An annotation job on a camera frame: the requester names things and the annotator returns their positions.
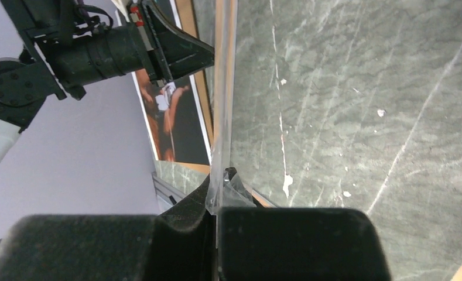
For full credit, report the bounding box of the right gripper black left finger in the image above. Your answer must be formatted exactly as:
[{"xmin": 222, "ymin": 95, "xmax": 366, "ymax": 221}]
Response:
[{"xmin": 0, "ymin": 180, "xmax": 213, "ymax": 280}]

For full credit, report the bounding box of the aluminium rail frame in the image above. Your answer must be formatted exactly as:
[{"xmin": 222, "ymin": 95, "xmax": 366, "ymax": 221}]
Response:
[{"xmin": 152, "ymin": 172, "xmax": 186, "ymax": 213}]

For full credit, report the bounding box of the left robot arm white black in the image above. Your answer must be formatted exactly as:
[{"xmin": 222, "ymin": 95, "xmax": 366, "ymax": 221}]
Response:
[{"xmin": 0, "ymin": 1, "xmax": 215, "ymax": 163}]

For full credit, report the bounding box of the clear acrylic sheet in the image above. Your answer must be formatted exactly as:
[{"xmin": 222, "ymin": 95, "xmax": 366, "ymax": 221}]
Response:
[{"xmin": 205, "ymin": 0, "xmax": 462, "ymax": 281}]

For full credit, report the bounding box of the glossy photo print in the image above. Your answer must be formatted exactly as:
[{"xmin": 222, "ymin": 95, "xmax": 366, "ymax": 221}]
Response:
[{"xmin": 114, "ymin": 0, "xmax": 213, "ymax": 163}]

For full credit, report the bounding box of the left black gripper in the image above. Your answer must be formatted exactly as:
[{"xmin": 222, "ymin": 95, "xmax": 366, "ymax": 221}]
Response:
[{"xmin": 0, "ymin": 1, "xmax": 215, "ymax": 100}]

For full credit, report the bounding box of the brown backing board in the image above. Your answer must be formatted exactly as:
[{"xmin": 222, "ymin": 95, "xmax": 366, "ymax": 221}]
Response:
[{"xmin": 174, "ymin": 0, "xmax": 214, "ymax": 162}]

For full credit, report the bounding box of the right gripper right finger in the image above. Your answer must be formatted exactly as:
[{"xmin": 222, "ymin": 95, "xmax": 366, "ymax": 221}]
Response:
[{"xmin": 218, "ymin": 167, "xmax": 391, "ymax": 280}]

